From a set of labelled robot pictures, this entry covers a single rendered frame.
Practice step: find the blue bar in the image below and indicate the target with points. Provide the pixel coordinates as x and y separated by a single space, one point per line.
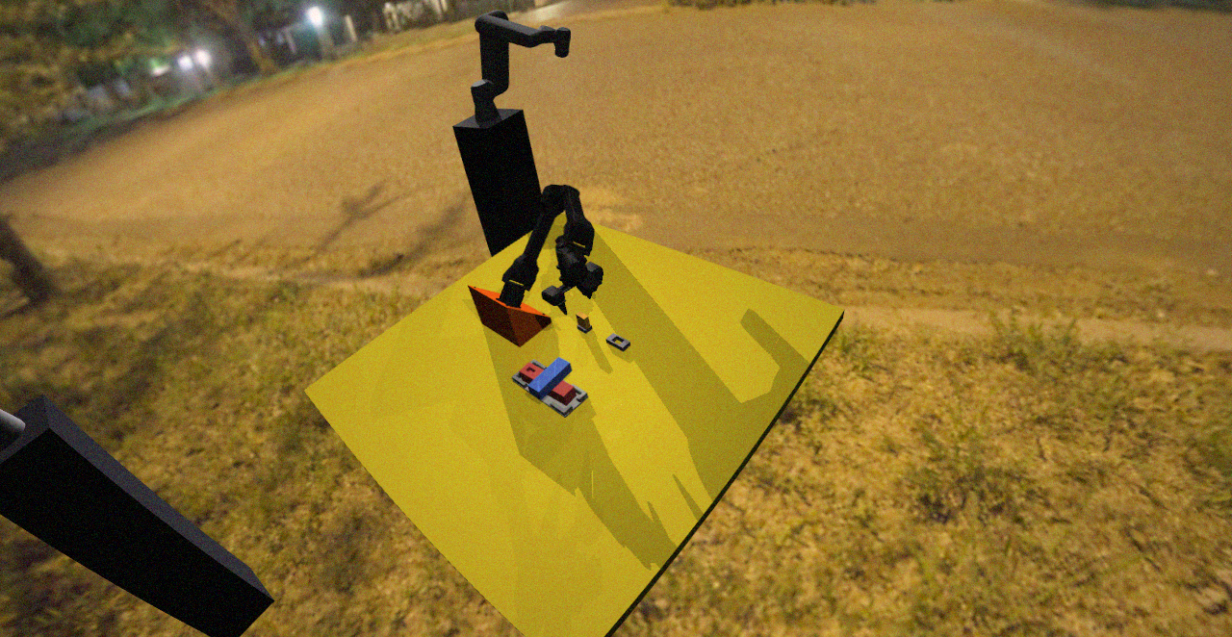
556 372

